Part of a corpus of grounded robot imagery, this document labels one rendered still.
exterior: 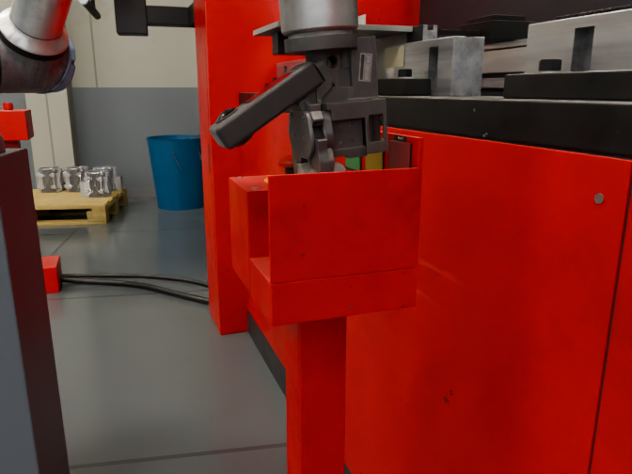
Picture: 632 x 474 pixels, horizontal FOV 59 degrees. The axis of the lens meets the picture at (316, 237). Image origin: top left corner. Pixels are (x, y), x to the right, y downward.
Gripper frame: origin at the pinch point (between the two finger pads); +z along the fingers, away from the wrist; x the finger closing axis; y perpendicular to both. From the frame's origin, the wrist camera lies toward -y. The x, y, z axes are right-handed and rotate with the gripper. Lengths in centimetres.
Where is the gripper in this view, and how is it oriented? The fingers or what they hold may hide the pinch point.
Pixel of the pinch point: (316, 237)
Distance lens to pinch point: 59.5
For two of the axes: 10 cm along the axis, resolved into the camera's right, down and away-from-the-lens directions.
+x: -3.3, -2.4, 9.1
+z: 0.8, 9.6, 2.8
